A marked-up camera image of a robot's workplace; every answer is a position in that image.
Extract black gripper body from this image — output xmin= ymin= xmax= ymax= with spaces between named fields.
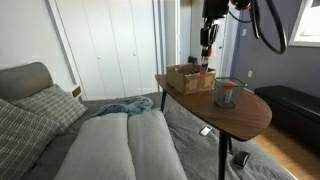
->
xmin=200 ymin=0 xmax=229 ymax=47

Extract orange capped glue stick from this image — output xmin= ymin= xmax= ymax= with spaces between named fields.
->
xmin=200 ymin=55 xmax=211 ymax=75

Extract grey mesh metal basket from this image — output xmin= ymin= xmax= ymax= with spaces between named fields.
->
xmin=214 ymin=77 xmax=247 ymax=108

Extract brown cardboard box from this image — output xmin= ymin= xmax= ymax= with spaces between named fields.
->
xmin=166 ymin=64 xmax=216 ymax=95

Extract white remote control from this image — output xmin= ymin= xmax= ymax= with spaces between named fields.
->
xmin=200 ymin=125 xmax=213 ymax=136

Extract dark wooden side table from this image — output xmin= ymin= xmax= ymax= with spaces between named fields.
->
xmin=154 ymin=73 xmax=273 ymax=180

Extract teal crumpled blanket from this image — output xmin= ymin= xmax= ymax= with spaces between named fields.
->
xmin=92 ymin=96 xmax=154 ymax=117

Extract dark grey bed sheet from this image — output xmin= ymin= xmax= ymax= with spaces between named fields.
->
xmin=21 ymin=92 xmax=295 ymax=180

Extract white closet doors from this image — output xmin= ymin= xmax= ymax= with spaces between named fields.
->
xmin=56 ymin=0 xmax=157 ymax=100

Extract white framed window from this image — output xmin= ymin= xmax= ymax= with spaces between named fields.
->
xmin=289 ymin=0 xmax=320 ymax=48

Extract black bench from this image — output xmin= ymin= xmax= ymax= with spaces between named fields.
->
xmin=254 ymin=85 xmax=320 ymax=152

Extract small black device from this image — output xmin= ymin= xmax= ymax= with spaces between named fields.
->
xmin=233 ymin=151 xmax=251 ymax=168

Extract light grey folded duvet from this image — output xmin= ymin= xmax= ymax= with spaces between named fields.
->
xmin=54 ymin=109 xmax=187 ymax=180

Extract white nightstand wooden front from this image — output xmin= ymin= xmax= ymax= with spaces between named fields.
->
xmin=62 ymin=85 xmax=82 ymax=98

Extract grey plaid pillow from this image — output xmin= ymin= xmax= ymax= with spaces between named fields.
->
xmin=13 ymin=84 xmax=88 ymax=134

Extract grey upholstered headboard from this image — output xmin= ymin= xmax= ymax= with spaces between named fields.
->
xmin=0 ymin=62 xmax=53 ymax=102

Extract grey striped pillow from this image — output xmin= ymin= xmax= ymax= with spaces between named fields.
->
xmin=0 ymin=99 xmax=60 ymax=180

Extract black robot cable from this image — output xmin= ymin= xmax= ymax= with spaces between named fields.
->
xmin=227 ymin=0 xmax=288 ymax=55

